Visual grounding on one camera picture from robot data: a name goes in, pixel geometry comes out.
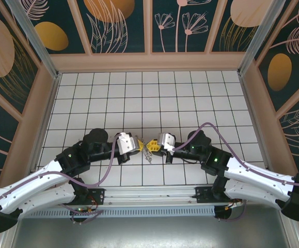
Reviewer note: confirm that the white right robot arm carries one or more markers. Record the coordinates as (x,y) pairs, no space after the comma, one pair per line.
(257,191)

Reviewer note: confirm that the aluminium corner post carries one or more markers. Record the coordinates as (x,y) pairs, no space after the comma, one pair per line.
(37,38)
(262,38)

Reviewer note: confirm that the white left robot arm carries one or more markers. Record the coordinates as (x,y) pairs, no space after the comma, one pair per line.
(35,191)

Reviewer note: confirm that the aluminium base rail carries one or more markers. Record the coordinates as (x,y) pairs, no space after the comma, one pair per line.
(149,193)

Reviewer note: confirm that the aluminium frame bar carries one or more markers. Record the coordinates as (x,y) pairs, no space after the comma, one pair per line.
(293,232)

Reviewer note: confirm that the grey metal sheet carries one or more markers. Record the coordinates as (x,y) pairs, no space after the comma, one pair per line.
(149,232)

